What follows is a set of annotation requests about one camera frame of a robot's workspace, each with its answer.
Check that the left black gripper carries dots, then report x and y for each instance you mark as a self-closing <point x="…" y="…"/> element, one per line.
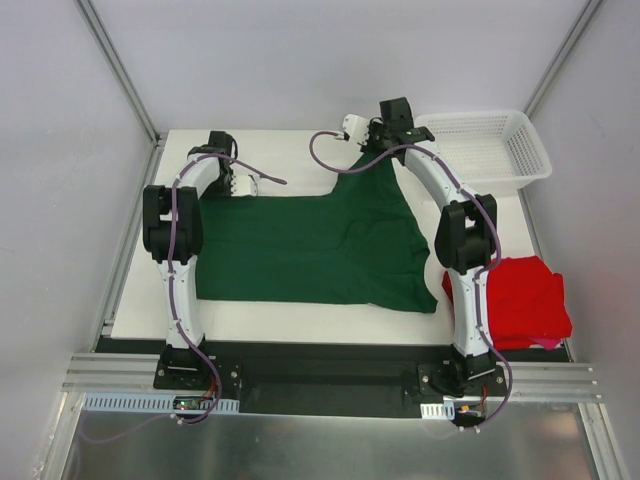
<point x="223" y="185"/>

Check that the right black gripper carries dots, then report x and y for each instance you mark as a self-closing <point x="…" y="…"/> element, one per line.
<point x="375" y="138"/>

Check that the white plastic basket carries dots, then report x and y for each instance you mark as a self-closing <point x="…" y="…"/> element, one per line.
<point x="492" y="151"/>

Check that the green t shirt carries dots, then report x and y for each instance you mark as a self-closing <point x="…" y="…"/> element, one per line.
<point x="359" y="244"/>

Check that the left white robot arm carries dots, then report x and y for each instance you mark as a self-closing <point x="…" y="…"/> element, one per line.
<point x="173" y="232"/>

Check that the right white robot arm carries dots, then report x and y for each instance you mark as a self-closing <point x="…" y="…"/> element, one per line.
<point x="466" y="242"/>

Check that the red folded t shirt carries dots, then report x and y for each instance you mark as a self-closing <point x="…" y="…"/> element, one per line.
<point x="518" y="300"/>

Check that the pink folded t shirt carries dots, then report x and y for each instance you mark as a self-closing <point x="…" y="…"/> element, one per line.
<point x="547" y="343"/>

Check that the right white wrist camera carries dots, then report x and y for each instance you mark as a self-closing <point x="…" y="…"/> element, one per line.
<point x="355" y="129"/>

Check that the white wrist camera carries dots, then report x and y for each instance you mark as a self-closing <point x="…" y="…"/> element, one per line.
<point x="244" y="186"/>
<point x="355" y="129"/>

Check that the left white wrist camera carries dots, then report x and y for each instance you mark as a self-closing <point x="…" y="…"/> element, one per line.
<point x="244" y="186"/>

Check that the aluminium frame rail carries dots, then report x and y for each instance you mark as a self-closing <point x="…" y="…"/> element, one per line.
<point x="521" y="381"/>

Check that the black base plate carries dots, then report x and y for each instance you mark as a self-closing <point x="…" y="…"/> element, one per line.
<point x="368" y="401"/>

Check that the right white cable duct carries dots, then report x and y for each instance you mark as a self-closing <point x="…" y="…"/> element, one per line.
<point x="444" y="410"/>

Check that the white cable duct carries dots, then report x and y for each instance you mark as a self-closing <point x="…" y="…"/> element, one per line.
<point x="157" y="404"/>
<point x="444" y="410"/>

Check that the left white cable duct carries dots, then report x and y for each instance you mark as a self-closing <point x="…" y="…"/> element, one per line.
<point x="157" y="404"/>

